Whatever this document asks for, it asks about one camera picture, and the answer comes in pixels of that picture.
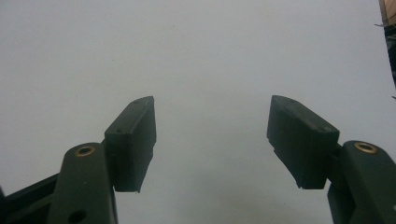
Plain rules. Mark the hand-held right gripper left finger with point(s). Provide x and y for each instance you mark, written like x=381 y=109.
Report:
x=132 y=146

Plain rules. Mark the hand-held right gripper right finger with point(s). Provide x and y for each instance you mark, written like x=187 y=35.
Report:
x=299 y=143

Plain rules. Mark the dark cloth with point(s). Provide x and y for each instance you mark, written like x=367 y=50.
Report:
x=391 y=49

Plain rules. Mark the wooden board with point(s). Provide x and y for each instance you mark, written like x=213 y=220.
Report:
x=388 y=11

